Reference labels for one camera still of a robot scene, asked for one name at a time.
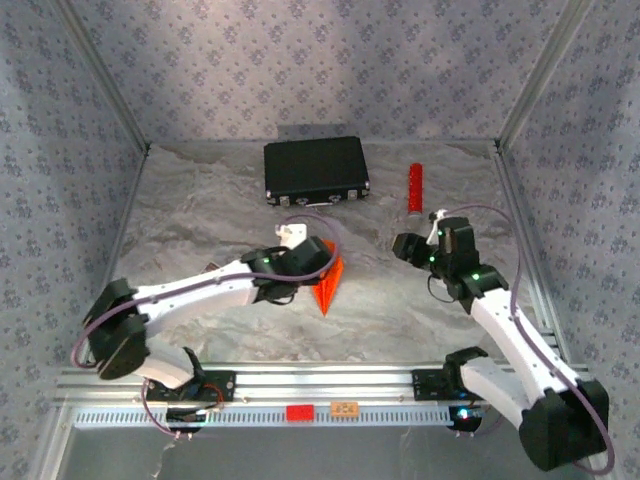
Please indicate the orange paper sheet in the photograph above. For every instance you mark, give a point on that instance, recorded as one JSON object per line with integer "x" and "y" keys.
{"x": 330, "y": 287}

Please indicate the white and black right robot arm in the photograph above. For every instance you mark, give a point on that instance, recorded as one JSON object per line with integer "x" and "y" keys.
{"x": 505, "y": 325}

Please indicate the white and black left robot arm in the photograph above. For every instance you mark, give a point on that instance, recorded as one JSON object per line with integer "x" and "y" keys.
{"x": 200, "y": 297}

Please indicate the red microphone grey head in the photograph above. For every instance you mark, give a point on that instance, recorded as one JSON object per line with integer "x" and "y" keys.
{"x": 415, "y": 185}

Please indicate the black hard case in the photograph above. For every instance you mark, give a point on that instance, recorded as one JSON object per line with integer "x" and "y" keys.
{"x": 315, "y": 167}

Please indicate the orange lego brick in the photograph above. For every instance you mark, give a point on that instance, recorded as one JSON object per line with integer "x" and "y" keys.
{"x": 345, "y": 409}

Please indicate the red block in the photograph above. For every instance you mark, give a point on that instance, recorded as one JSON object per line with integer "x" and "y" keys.
{"x": 300, "y": 413}

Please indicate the small controller board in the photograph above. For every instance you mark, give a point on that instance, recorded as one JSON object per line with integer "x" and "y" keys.
{"x": 186, "y": 415}
{"x": 465, "y": 417}

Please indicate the aluminium side rail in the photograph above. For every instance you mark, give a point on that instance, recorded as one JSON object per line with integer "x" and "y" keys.
{"x": 510, "y": 190}
{"x": 113, "y": 260}

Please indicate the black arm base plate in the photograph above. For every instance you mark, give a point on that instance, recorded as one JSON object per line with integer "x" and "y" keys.
{"x": 425, "y": 385}
{"x": 225, "y": 385}

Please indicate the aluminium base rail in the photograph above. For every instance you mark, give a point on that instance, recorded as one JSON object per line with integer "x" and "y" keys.
{"x": 320, "y": 382}

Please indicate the aluminium frame post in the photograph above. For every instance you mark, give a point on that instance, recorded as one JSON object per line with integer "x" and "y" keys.
{"x": 540, "y": 75}
{"x": 106, "y": 75}

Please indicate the aluminium frame leg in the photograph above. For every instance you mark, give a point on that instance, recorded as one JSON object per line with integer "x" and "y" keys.
{"x": 52, "y": 450}

